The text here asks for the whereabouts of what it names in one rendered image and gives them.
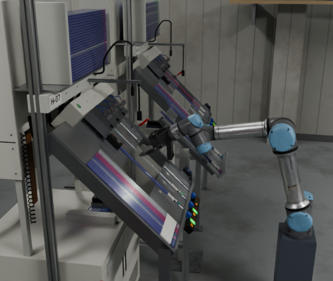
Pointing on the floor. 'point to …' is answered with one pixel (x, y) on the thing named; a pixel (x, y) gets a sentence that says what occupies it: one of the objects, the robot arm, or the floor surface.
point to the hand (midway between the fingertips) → (142, 155)
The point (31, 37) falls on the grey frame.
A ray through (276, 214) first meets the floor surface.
